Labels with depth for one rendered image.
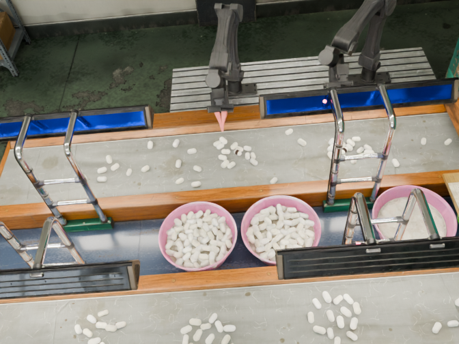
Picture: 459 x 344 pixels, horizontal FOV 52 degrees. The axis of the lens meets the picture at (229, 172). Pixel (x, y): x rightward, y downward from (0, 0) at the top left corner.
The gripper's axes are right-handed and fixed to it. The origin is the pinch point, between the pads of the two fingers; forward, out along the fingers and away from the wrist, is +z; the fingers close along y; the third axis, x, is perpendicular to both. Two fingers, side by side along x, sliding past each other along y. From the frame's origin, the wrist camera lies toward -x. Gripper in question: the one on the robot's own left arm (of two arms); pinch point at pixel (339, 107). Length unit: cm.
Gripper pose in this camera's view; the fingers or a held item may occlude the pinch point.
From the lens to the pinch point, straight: 184.4
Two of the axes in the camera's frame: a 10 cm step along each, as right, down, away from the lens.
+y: 10.0, -0.7, -0.4
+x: 0.4, -0.3, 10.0
